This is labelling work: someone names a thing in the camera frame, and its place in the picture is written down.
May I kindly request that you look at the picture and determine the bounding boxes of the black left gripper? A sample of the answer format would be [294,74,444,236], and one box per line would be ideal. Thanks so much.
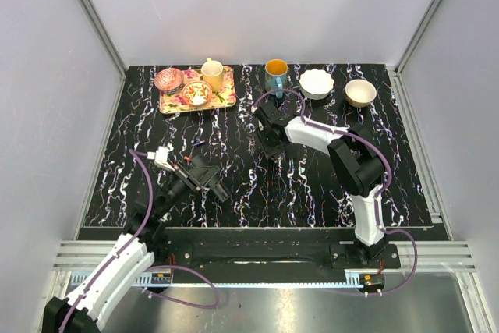
[156,160,220,218]

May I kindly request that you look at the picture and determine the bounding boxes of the blue AAA battery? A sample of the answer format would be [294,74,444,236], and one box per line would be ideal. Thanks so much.
[193,140,206,147]

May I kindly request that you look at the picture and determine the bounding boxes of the black remote control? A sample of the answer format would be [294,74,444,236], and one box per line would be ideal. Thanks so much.
[208,177,231,203]

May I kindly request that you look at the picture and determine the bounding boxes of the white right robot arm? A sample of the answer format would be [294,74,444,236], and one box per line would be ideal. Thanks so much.
[253,102,388,267]

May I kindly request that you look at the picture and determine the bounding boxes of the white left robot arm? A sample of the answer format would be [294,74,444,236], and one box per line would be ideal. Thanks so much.
[41,150,228,332]

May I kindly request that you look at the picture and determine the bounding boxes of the blue mug orange inside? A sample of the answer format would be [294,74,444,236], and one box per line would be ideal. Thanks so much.
[264,59,288,99]

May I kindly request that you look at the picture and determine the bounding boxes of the white scalloped bowl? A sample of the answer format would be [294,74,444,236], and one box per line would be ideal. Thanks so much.
[299,69,334,100]

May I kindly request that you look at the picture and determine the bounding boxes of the floral rectangular tray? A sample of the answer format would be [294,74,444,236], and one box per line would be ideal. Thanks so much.
[159,66,237,115]

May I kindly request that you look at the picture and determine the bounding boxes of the yellow mug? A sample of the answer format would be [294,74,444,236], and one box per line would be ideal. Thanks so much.
[201,58,224,92]

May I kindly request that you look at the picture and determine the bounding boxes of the orange patterned bowl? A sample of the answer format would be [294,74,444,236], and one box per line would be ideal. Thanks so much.
[182,80,213,107]

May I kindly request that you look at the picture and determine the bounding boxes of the cream round bowl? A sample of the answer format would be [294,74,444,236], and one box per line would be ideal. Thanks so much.
[345,79,377,108]

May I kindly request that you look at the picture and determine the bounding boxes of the pink patterned bowl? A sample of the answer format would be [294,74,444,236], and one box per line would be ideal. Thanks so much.
[154,67,184,94]

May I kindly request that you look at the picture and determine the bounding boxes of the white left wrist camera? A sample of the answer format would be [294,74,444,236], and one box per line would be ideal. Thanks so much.
[147,146,175,172]

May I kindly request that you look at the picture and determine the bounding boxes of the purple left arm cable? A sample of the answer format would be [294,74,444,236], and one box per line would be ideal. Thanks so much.
[58,148,221,333]

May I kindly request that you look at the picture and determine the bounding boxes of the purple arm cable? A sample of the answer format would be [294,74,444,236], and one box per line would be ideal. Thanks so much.
[58,148,221,333]
[250,88,419,297]

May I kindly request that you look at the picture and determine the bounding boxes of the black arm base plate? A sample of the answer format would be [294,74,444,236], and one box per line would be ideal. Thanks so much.
[139,228,401,271]

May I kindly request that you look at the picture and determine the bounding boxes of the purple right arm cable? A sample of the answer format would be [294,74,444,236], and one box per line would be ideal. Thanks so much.
[250,88,419,297]

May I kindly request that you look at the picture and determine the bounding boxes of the aluminium front rail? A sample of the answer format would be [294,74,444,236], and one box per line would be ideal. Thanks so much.
[54,241,478,288]

